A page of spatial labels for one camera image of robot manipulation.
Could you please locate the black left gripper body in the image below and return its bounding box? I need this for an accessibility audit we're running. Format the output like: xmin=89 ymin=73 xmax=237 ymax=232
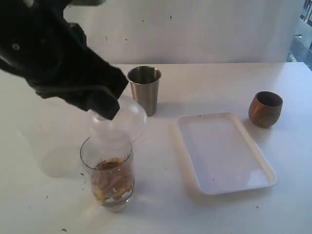
xmin=35 ymin=48 xmax=128 ymax=120

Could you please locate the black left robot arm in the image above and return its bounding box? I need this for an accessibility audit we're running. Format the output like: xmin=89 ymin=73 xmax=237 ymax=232
xmin=0 ymin=0 xmax=128 ymax=120

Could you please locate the clear plastic shaker lid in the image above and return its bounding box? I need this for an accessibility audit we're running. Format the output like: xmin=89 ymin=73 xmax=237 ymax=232
xmin=89 ymin=95 xmax=148 ymax=151

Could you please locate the clear plastic shaker cup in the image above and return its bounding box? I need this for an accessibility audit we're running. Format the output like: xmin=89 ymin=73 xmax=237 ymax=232
xmin=79 ymin=137 xmax=135 ymax=212

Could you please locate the stainless steel tumbler cup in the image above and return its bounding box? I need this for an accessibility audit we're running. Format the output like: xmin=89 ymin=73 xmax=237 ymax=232
xmin=127 ymin=66 xmax=161 ymax=117

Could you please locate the brown wooden cup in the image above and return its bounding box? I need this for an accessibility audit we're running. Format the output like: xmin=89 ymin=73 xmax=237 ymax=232
xmin=248 ymin=91 xmax=283 ymax=128

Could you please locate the white rectangular plastic tray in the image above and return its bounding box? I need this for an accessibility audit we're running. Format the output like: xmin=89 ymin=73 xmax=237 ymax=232
xmin=175 ymin=113 xmax=276 ymax=195

